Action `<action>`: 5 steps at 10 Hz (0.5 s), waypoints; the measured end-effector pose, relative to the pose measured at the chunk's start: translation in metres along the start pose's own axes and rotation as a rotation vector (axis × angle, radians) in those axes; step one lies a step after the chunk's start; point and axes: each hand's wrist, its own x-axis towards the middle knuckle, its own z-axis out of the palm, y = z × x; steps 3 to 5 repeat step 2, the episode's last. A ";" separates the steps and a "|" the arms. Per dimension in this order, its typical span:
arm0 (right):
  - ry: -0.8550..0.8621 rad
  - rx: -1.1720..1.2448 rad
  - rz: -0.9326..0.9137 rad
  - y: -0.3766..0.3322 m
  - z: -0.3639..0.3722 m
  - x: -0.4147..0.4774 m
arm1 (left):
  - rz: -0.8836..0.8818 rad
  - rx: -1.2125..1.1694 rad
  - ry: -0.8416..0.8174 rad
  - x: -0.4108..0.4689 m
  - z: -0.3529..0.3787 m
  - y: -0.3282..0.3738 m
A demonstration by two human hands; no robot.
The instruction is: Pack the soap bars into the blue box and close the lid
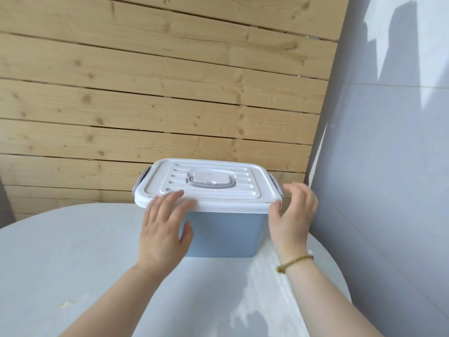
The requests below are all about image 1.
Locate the person's left forearm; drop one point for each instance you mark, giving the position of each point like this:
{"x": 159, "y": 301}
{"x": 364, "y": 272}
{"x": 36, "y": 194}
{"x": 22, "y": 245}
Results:
{"x": 122, "y": 305}

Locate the person's right forearm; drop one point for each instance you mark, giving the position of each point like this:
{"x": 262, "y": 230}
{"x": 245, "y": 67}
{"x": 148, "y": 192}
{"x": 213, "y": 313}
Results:
{"x": 322, "y": 305}

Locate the person's left middle finger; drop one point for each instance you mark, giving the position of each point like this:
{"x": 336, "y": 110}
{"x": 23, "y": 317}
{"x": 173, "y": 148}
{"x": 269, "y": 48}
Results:
{"x": 173, "y": 203}

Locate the grey box latch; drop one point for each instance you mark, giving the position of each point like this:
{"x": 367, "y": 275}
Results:
{"x": 143, "y": 176}
{"x": 276, "y": 184}

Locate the person's left little finger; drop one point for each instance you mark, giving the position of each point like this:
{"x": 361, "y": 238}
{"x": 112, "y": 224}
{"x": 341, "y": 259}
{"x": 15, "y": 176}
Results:
{"x": 150, "y": 211}

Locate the person's right hand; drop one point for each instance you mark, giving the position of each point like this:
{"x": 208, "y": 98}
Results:
{"x": 291, "y": 231}

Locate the wooden plank screen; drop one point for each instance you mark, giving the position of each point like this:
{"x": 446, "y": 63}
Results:
{"x": 158, "y": 84}

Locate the blue plastic storage box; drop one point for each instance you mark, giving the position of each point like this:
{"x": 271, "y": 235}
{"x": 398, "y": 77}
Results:
{"x": 228, "y": 235}

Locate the white plastic box lid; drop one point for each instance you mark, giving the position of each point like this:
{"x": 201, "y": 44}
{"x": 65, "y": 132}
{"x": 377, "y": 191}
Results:
{"x": 224, "y": 200}

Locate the person's right thumb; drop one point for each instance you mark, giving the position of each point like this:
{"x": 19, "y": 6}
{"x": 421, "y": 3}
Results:
{"x": 275, "y": 212}

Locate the person's left hand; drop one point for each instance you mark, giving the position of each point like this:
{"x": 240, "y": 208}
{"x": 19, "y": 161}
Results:
{"x": 159, "y": 238}

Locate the person's left thumb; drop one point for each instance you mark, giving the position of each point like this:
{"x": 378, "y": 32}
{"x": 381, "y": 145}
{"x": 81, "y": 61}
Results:
{"x": 187, "y": 235}

